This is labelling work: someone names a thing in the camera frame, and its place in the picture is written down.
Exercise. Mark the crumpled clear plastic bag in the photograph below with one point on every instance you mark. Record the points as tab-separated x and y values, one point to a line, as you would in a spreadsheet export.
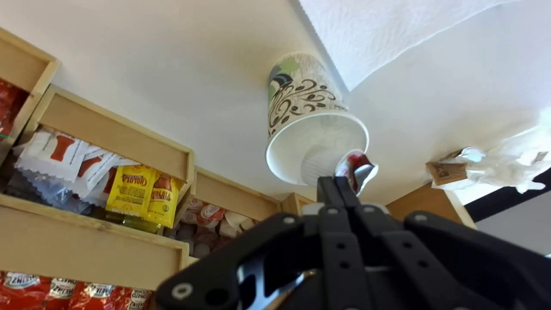
508	159

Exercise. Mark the patterned paper cup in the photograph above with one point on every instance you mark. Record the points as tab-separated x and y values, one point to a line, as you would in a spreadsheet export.
297	99

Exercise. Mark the heap of red packets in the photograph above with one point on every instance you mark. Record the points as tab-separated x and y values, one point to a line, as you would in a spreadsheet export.
8	107

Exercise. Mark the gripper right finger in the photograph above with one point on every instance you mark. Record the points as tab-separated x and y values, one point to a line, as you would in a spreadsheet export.
452	258

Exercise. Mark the row of red ketchup packets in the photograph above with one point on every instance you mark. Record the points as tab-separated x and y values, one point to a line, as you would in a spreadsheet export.
64	292

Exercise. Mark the heap of white sauce packets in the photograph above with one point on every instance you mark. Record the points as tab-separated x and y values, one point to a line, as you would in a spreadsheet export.
56	155

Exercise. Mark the heap of creamer cups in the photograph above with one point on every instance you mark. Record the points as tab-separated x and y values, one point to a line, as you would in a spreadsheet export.
206	224

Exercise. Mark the wooden condiment organizer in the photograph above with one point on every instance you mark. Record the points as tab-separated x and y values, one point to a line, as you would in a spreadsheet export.
107	129

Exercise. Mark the yellow sauce packet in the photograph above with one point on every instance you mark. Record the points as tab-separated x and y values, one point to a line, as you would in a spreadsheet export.
129	189
165	200

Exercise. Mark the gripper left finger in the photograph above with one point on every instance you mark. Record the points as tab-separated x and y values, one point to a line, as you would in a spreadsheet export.
258	245

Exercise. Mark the red and white milk creamer cup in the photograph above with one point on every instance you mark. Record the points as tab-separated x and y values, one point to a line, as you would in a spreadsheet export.
360	165

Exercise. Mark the white paper towel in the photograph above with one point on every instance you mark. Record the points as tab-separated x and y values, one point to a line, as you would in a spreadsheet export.
366	34

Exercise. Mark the brown sugar packet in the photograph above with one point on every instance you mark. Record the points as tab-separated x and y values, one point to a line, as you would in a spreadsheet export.
447	173

